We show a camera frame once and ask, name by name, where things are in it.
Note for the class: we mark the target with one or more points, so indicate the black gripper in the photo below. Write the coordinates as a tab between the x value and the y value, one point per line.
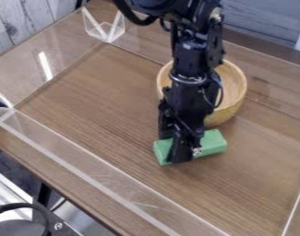
188	101

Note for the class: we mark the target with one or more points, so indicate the green rectangular block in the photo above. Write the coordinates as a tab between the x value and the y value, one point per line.
213	144

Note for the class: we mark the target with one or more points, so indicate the brown wooden bowl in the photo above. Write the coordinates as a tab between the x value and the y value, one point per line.
234	88

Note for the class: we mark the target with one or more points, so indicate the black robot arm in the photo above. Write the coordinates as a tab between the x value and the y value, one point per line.
194	24

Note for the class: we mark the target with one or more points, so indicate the black table leg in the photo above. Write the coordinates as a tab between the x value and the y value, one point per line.
44	194

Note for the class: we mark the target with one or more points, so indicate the clear acrylic front wall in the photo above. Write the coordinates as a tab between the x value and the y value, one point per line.
143	153

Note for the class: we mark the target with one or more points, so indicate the grey metal base plate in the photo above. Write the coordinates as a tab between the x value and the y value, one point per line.
64	226

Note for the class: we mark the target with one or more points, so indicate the clear acrylic corner bracket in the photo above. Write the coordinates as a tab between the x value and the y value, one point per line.
103	31

